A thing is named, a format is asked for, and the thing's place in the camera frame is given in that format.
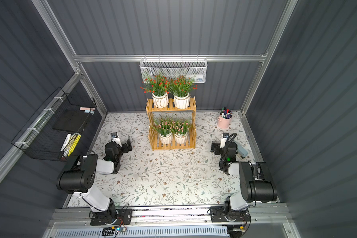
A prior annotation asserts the white wire wall basket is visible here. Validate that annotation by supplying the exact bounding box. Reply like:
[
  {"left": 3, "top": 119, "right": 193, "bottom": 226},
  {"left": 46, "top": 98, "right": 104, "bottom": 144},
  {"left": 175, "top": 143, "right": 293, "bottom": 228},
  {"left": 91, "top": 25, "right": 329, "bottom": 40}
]
[{"left": 139, "top": 57, "right": 208, "bottom": 84}]

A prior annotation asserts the pink pen cup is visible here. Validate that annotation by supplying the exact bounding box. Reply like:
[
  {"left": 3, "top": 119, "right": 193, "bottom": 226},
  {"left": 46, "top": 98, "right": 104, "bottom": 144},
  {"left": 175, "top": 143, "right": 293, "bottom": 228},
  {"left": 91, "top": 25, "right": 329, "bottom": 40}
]
[{"left": 217, "top": 116, "right": 233, "bottom": 129}]

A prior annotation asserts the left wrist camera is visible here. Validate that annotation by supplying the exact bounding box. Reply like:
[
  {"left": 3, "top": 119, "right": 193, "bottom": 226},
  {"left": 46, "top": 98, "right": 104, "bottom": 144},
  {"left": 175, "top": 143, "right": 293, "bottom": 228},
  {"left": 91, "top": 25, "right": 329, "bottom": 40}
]
[{"left": 111, "top": 132, "right": 122, "bottom": 146}]

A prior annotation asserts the light blue stapler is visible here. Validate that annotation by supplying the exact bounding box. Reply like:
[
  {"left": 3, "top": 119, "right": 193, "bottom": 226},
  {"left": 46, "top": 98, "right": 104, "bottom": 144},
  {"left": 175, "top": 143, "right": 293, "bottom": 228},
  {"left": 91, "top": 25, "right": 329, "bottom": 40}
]
[{"left": 237, "top": 143, "right": 249, "bottom": 158}]

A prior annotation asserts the black notebook in basket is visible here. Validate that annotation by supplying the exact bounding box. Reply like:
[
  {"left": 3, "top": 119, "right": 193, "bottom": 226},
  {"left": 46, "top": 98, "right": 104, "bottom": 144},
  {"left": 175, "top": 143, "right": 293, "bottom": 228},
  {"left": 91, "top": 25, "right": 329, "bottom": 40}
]
[{"left": 52, "top": 110, "right": 93, "bottom": 133}]

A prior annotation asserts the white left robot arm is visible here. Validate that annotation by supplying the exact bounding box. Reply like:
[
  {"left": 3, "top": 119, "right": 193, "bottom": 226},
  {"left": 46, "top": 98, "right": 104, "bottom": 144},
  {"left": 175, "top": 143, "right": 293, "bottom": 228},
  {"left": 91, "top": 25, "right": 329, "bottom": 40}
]
[{"left": 57, "top": 140, "right": 132, "bottom": 226}]

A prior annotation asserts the red flower pot two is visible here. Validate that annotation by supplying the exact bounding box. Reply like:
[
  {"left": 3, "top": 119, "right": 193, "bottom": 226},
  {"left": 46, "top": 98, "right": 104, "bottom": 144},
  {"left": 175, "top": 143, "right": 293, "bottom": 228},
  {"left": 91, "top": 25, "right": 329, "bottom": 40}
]
[{"left": 141, "top": 73, "right": 170, "bottom": 108}]

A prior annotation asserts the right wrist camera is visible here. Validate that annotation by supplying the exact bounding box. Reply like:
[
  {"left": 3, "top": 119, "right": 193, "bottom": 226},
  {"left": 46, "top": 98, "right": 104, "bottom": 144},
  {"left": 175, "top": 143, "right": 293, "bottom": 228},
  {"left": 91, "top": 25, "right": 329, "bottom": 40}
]
[{"left": 220, "top": 132, "right": 229, "bottom": 148}]

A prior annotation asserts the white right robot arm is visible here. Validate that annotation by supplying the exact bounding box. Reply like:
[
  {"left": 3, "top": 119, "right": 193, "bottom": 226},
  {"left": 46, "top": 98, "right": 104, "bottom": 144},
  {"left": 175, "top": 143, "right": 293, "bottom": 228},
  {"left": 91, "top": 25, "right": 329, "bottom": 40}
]
[{"left": 208, "top": 142, "right": 277, "bottom": 223}]

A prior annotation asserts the white marker in basket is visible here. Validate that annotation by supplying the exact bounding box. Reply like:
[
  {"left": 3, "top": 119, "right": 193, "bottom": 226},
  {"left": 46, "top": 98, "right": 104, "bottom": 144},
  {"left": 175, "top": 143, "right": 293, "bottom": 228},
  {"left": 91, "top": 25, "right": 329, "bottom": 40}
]
[{"left": 61, "top": 134, "right": 71, "bottom": 151}]

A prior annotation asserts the red flower pot one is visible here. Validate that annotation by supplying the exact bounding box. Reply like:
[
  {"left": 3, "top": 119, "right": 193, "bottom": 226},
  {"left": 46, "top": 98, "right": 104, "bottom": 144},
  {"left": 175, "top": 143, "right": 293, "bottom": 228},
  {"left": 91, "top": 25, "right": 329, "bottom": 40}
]
[{"left": 169, "top": 75, "right": 197, "bottom": 109}]

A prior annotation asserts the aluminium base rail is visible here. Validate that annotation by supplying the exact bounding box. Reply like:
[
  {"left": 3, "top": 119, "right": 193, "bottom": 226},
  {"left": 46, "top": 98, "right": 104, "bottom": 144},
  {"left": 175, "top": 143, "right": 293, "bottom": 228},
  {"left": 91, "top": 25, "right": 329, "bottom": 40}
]
[{"left": 47, "top": 203, "right": 293, "bottom": 229}]

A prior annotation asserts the pink flower pot one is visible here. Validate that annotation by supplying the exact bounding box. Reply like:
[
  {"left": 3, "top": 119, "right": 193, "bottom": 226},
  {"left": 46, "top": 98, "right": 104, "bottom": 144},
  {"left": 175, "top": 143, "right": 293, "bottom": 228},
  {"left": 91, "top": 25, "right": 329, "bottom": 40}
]
[{"left": 153, "top": 117, "right": 173, "bottom": 146}]

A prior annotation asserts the wooden two-tier rack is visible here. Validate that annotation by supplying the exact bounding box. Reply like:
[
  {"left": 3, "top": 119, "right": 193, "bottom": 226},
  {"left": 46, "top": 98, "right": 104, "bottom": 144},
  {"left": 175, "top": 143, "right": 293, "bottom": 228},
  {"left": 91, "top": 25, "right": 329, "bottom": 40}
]
[{"left": 146, "top": 97, "right": 197, "bottom": 150}]

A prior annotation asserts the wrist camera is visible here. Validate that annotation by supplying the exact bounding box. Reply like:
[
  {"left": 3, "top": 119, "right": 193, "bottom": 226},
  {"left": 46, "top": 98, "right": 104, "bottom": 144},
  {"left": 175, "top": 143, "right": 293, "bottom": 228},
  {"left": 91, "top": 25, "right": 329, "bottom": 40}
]
[
  {"left": 111, "top": 132, "right": 122, "bottom": 146},
  {"left": 220, "top": 132, "right": 229, "bottom": 148}
]

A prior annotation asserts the black wire wall basket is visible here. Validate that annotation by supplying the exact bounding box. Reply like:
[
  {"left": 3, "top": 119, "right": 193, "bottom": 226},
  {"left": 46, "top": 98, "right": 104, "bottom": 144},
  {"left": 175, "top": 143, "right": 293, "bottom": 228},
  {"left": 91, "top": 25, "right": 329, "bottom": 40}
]
[{"left": 12, "top": 90, "right": 97, "bottom": 161}]

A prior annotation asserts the yellow black marker pack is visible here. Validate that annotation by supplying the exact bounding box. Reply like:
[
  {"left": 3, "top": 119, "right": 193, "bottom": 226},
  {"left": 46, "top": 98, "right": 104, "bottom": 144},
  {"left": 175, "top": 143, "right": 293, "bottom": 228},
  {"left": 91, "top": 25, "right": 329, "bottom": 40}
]
[{"left": 63, "top": 133, "right": 81, "bottom": 157}]

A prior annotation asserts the pink flower pot two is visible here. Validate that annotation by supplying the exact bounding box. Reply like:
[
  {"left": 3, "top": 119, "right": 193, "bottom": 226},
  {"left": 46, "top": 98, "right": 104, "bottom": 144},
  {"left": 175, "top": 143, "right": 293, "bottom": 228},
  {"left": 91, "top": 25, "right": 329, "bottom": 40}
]
[{"left": 171, "top": 120, "right": 192, "bottom": 144}]

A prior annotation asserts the floral table mat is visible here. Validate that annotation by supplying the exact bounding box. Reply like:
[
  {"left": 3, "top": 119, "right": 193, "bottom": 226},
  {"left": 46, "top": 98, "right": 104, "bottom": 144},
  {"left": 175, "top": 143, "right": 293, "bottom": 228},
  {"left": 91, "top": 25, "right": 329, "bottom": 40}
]
[{"left": 93, "top": 112, "right": 240, "bottom": 206}]

